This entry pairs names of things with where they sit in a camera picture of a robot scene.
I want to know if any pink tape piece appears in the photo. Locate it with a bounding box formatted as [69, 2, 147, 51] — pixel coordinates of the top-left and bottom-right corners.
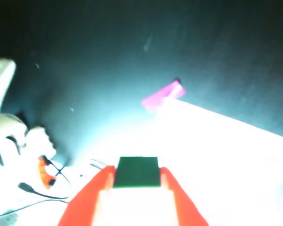
[141, 77, 187, 113]

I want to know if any short black clamp cable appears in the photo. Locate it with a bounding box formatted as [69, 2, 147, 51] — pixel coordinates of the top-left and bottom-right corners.
[46, 160, 71, 186]

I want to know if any white curved object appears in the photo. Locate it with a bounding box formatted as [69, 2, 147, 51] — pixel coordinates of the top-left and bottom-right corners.
[0, 58, 17, 125]

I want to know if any white paper grid sheet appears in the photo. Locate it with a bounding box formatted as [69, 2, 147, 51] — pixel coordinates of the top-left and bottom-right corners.
[92, 97, 283, 226]

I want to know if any white ridged block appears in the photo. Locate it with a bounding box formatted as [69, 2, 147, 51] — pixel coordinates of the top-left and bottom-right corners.
[25, 126, 57, 161]

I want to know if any small grey adapter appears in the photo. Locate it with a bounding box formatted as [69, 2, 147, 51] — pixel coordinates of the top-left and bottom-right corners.
[0, 212, 19, 225]

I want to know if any thin striped strip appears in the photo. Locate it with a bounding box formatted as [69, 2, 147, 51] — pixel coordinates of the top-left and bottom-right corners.
[89, 158, 109, 170]

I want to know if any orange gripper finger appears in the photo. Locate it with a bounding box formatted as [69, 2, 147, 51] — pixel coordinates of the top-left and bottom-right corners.
[57, 165, 116, 226]
[159, 166, 210, 226]

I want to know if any black cable with plug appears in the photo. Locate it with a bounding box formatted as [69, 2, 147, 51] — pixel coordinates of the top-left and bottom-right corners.
[18, 182, 69, 201]

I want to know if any orange clamp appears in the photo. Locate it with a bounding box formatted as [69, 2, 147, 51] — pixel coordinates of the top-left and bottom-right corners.
[37, 155, 57, 190]

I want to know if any green cube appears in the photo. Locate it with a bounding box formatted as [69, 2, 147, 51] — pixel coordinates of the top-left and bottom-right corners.
[112, 156, 162, 189]

